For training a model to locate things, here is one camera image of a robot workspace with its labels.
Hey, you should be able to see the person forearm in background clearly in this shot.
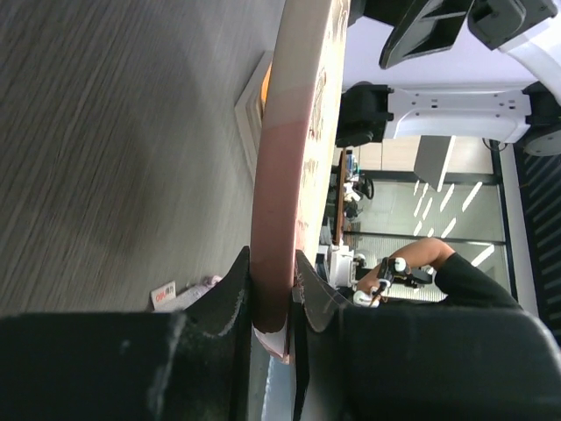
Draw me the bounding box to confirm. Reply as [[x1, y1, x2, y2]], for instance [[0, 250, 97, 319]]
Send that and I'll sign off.
[[357, 238, 455, 294]]

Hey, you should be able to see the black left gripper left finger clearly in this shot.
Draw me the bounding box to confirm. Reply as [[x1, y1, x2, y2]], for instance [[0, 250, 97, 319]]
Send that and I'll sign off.
[[1, 248, 252, 420]]

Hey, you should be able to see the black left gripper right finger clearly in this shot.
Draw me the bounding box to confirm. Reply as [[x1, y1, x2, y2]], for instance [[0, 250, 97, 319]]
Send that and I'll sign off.
[[291, 253, 560, 420]]

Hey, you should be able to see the pink and cream plate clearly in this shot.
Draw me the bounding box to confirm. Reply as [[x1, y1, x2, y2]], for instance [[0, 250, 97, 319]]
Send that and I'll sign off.
[[249, 1, 351, 364]]

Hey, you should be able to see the orange paperback book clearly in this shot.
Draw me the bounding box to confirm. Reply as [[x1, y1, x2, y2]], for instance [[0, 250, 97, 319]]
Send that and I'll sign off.
[[234, 51, 273, 182]]

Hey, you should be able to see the clear zip pouch purple trim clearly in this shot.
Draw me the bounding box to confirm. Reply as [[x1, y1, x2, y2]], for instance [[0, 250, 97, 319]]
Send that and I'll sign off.
[[150, 275, 223, 312]]

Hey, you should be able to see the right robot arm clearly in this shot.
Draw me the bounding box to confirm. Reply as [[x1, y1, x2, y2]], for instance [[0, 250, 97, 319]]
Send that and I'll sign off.
[[336, 1, 560, 156]]

